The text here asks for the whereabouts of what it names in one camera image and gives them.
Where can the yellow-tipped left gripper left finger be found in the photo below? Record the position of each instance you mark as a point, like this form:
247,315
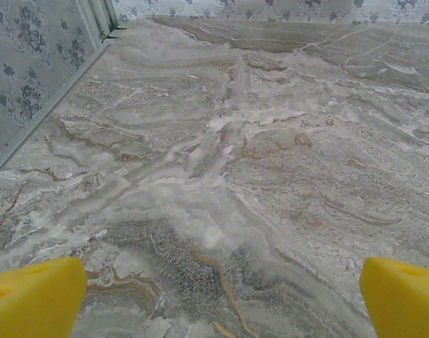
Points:
34,299

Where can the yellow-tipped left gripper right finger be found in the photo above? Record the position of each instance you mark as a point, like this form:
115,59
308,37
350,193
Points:
404,303

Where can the aluminium corner post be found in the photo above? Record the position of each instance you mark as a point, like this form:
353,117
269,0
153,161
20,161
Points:
101,17

